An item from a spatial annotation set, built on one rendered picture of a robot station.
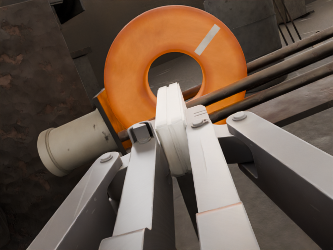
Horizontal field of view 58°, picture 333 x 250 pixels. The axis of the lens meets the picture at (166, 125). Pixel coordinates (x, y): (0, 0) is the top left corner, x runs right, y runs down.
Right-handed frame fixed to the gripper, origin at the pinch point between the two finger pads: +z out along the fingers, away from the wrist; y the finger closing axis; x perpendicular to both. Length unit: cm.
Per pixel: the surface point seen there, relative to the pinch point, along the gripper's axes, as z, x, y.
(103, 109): 12.7, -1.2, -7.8
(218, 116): 12.4, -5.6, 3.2
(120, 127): 14.8, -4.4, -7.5
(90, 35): 660, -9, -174
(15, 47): 32.8, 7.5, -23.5
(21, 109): 30.1, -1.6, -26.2
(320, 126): 137, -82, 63
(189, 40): 14.9, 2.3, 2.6
